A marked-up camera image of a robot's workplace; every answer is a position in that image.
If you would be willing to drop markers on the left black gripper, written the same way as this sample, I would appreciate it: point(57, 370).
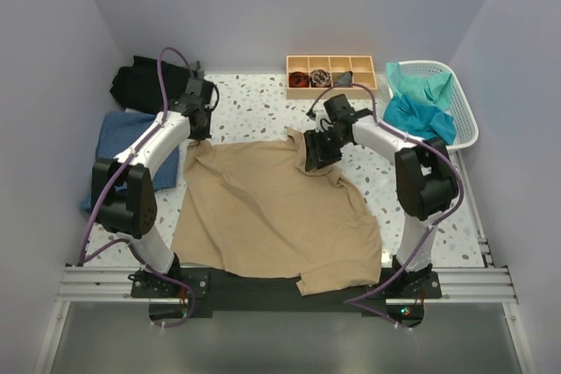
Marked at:
point(205, 133)

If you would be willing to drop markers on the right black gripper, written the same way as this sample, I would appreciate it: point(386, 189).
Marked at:
point(314, 149)

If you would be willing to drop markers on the beige t shirt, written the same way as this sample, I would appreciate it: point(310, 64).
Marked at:
point(252, 209)

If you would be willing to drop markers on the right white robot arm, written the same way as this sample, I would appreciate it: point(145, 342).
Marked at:
point(428, 186)

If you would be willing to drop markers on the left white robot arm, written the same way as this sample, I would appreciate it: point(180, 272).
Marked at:
point(122, 192)

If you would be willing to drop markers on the grey folded t shirt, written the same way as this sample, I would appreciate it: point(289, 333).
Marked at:
point(196, 67)

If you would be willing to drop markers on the black folded t shirt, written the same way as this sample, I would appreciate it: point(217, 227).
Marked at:
point(138, 87)

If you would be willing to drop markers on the brown patterned rolled sock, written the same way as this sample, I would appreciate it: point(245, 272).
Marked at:
point(320, 78)

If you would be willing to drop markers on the dark grey rolled sock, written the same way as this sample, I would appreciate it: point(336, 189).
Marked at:
point(345, 79)

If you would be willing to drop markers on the red black rolled sock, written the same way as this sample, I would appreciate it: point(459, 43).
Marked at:
point(298, 80)

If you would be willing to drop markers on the wooden compartment tray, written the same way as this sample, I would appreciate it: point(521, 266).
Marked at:
point(361, 65)

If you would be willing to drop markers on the blue t shirt in basket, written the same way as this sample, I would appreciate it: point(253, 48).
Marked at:
point(421, 120)

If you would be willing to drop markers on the teal t shirt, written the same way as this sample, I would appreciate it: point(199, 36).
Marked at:
point(434, 89)

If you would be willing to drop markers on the white plastic laundry basket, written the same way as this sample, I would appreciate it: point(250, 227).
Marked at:
point(460, 110)

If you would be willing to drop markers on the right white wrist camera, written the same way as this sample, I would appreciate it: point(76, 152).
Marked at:
point(321, 119)

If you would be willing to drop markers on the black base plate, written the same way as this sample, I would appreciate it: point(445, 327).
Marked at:
point(213, 290)

